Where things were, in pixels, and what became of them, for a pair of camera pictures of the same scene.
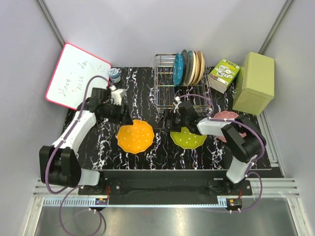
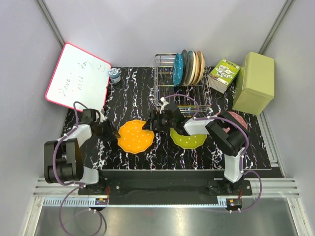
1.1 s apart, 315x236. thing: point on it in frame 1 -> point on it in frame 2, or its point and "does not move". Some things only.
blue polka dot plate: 178,69 does not move
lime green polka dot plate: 187,139 does not move
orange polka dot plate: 136,138 does not move
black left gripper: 122,109 -> 108,129
